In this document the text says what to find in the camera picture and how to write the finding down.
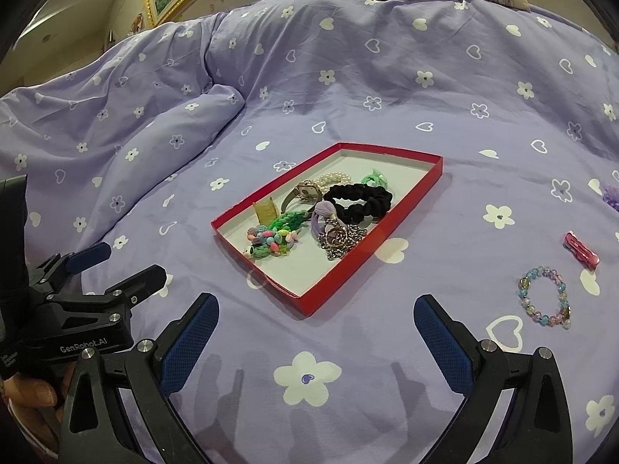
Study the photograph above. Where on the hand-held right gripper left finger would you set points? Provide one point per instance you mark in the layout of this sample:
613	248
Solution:
188	343

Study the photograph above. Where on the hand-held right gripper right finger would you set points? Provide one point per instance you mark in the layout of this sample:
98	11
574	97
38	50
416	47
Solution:
442	343

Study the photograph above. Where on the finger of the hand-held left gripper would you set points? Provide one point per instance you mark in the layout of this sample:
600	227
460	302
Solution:
135	285
89	256

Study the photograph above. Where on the small yellow comb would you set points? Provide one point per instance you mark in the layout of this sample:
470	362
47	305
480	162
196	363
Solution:
267	211

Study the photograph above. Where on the black scrunchie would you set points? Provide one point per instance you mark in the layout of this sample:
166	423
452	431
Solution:
355	210

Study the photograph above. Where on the gold wrist watch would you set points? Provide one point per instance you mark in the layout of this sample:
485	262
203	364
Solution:
307	192

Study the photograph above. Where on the red shallow tray box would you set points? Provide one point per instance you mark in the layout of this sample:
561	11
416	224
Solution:
360	164

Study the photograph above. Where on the person's left hand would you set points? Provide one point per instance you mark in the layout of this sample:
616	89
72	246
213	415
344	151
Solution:
29	391

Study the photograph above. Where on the pink hair clip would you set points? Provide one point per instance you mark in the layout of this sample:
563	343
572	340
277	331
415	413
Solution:
580	249

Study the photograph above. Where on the green hair clip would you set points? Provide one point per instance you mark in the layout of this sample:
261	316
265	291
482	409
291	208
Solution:
375	178

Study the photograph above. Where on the purple flower hair accessory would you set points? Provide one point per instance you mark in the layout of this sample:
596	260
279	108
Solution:
611	197

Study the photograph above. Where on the purple flower-print duvet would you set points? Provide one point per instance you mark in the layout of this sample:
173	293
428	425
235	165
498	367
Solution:
338	82

